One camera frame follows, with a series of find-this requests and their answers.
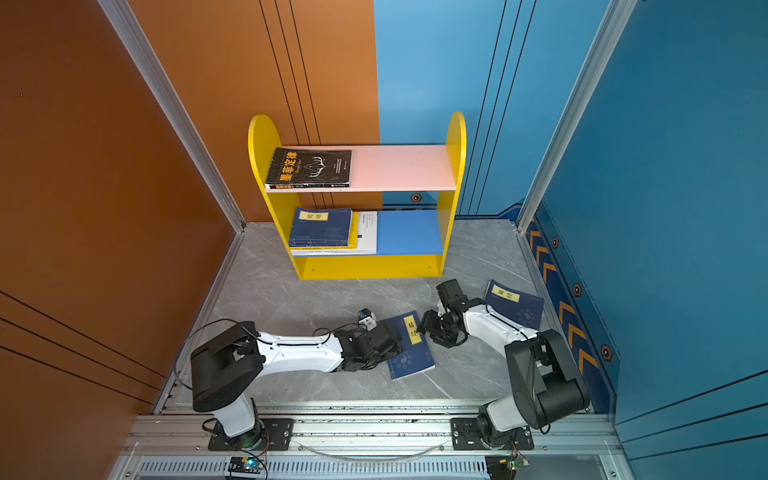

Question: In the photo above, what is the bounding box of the green circuit board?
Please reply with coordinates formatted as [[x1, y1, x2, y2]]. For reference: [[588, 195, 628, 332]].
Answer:
[[485, 456, 530, 480], [226, 456, 269, 479]]

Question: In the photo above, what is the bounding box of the aluminium corner post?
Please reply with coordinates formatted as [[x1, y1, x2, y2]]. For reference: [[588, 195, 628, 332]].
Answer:
[[98, 0, 246, 234], [515, 0, 637, 234]]

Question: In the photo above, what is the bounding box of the right aluminium corner post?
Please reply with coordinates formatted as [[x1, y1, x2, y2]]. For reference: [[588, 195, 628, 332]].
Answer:
[[515, 0, 637, 234]]

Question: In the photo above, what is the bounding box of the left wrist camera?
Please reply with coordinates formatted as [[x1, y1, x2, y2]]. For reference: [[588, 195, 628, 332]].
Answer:
[[358, 308, 377, 331]]

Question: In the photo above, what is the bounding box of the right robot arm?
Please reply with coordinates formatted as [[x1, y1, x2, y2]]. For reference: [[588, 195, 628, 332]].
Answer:
[[418, 279, 591, 448]]

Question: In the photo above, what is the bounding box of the left aluminium corner post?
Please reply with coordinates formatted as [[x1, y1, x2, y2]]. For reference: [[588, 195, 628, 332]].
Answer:
[[98, 0, 246, 234]]

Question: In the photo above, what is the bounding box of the navy book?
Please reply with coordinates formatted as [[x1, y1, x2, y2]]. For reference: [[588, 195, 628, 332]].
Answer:
[[383, 311, 435, 380], [288, 206, 355, 249], [484, 280, 544, 330]]

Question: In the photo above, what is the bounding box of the aluminium frame rail front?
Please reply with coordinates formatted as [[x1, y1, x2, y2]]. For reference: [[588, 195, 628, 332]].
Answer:
[[110, 400, 632, 479]]

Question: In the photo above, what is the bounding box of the right green circuit board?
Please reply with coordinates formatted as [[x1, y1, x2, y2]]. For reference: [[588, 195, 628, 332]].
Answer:
[[485, 456, 530, 480]]

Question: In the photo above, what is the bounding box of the white La Dame book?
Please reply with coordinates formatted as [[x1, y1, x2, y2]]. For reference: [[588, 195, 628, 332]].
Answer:
[[290, 211, 378, 257]]

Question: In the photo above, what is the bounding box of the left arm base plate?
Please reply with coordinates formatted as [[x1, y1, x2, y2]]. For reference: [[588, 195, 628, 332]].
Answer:
[[202, 418, 294, 452]]

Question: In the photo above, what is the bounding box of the black book orange title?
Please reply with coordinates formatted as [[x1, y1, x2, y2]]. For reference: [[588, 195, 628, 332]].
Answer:
[[265, 148, 353, 189]]

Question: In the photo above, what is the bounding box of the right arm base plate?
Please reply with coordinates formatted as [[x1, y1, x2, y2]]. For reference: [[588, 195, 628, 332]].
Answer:
[[450, 417, 534, 451]]

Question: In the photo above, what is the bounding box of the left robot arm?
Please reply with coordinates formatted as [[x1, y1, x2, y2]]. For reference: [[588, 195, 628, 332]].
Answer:
[[190, 321, 402, 439]]

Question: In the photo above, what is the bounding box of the left green circuit board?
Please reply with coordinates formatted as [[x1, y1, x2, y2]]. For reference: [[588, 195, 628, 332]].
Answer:
[[226, 456, 269, 479]]

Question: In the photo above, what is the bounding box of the yellow pink blue bookshelf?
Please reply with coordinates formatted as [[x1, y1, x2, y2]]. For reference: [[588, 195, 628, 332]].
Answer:
[[247, 112, 468, 281]]

